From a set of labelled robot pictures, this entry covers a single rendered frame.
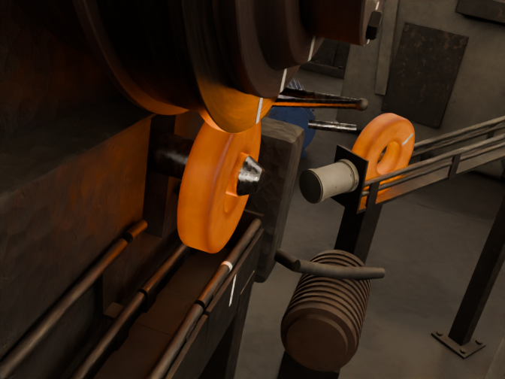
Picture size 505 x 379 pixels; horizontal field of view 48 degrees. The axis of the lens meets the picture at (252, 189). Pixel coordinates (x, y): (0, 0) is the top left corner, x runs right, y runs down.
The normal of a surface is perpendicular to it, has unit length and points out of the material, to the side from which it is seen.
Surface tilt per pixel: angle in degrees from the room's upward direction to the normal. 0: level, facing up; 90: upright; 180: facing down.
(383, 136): 90
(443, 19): 90
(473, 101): 90
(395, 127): 90
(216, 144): 43
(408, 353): 0
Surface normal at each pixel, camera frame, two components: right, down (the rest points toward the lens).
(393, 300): 0.16, -0.89
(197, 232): -0.34, 0.65
